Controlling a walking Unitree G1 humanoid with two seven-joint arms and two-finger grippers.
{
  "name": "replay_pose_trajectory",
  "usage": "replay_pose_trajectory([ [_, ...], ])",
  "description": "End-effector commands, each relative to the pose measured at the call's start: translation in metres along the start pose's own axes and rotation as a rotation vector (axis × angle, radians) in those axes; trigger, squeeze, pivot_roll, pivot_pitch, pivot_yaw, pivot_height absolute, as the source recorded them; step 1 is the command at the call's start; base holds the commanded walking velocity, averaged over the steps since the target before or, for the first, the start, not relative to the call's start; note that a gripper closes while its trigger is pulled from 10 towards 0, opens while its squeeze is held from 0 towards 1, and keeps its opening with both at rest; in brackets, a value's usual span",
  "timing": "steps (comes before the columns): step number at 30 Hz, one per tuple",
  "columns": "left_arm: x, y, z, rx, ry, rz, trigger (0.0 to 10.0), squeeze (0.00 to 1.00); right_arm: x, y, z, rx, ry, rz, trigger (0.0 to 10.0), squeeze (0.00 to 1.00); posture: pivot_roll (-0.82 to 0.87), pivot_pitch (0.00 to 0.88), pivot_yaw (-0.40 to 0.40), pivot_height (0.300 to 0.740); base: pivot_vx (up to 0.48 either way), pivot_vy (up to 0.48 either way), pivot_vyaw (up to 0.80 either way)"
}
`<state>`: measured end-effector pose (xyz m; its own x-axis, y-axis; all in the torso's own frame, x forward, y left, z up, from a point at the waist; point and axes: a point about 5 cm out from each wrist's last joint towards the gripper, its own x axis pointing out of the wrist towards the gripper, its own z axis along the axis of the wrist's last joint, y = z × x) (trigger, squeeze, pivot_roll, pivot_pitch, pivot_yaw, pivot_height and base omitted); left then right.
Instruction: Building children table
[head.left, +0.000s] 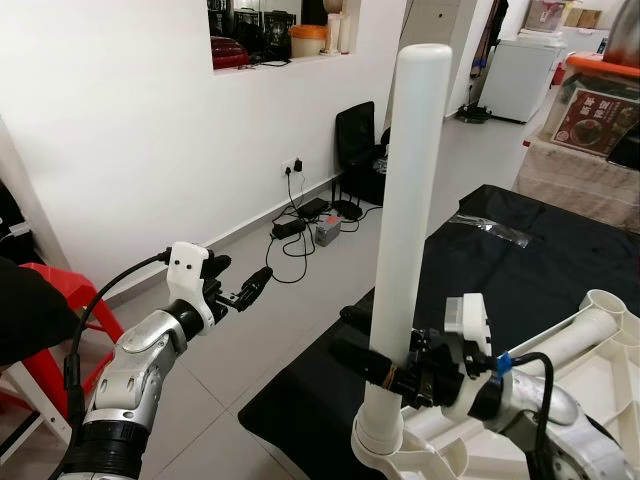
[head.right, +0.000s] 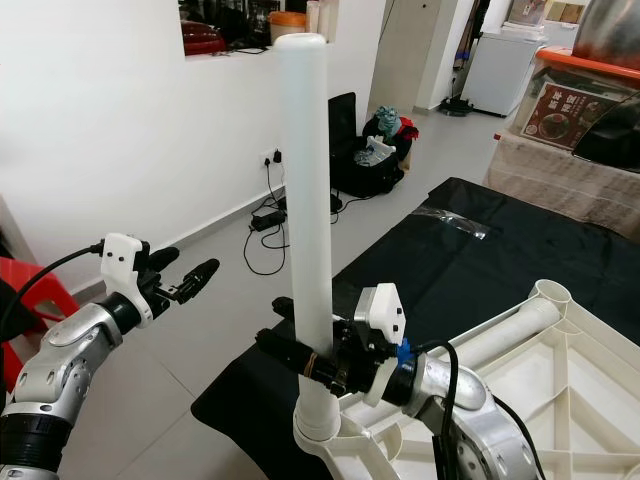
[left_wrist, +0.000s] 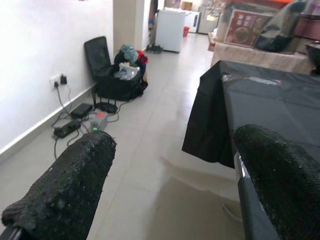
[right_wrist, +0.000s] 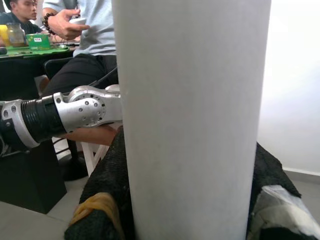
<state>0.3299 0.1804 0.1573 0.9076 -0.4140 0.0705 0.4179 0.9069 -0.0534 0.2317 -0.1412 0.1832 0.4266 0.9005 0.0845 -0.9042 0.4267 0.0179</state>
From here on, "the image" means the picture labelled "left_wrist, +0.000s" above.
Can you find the red cloth item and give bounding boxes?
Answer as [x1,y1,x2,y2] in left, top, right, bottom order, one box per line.
[136,49,149,67]

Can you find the black plastic bag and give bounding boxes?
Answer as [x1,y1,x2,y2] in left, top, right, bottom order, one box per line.
[254,0,320,54]

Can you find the black cloth cover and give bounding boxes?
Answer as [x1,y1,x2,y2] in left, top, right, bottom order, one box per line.
[181,59,320,169]

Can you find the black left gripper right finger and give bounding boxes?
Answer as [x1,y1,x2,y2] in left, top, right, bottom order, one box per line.
[232,124,320,240]

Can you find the white plastic bag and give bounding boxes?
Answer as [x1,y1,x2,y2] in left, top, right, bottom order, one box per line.
[113,62,141,81]

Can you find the black mop head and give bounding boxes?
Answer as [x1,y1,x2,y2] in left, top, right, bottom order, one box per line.
[145,44,164,54]

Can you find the tall white fridge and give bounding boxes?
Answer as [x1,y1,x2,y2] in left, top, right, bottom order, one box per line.
[185,10,201,34]

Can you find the grey floor cable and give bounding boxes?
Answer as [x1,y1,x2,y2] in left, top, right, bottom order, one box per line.
[51,84,126,160]

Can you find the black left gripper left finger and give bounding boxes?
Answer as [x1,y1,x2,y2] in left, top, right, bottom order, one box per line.
[1,130,118,240]

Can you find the black power adapter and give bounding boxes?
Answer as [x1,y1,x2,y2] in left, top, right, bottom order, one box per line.
[70,103,94,119]

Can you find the open black suitcase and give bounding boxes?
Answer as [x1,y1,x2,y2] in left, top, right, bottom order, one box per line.
[83,35,149,102]

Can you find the wall socket with black plugs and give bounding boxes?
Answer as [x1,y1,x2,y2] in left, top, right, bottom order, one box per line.
[48,72,69,90]

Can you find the white appliance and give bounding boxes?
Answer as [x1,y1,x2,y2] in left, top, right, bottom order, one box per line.
[156,9,186,54]

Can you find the black power strip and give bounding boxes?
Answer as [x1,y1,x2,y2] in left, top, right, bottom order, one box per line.
[52,119,81,139]

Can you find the grey charger with red label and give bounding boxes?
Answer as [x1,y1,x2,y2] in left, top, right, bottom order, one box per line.
[88,110,109,132]

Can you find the beige cloth covered table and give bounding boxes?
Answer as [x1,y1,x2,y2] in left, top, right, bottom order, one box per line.
[210,40,316,76]

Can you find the flat black router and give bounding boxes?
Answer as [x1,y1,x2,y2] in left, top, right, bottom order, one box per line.
[91,87,120,115]

